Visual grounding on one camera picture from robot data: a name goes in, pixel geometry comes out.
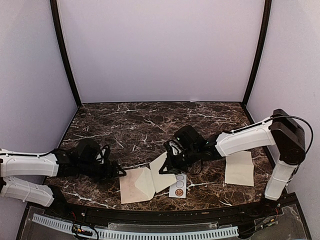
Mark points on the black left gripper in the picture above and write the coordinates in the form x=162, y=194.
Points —
x=108, y=175

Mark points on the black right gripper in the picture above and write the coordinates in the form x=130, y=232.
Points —
x=171, y=166

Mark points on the cream letter sheet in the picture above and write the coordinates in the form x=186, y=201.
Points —
x=161, y=181
x=239, y=169

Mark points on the pink envelope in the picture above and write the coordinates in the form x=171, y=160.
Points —
x=137, y=186

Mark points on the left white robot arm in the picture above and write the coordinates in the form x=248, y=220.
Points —
x=88, y=158

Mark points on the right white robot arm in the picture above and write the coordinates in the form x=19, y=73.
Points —
x=279, y=130

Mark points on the white sticker sheet with seals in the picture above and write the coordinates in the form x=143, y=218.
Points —
x=179, y=188

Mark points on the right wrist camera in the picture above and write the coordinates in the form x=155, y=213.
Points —
x=172, y=148

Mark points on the white slotted cable duct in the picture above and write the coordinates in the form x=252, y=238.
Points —
x=121, y=231

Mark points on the black front table rail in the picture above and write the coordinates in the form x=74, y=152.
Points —
x=101, y=204

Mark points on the black left frame post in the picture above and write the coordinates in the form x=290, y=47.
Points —
x=63, y=51

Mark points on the black frame post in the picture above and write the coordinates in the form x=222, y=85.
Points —
x=63, y=51
x=258, y=52

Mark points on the black right frame post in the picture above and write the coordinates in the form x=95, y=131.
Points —
x=258, y=52

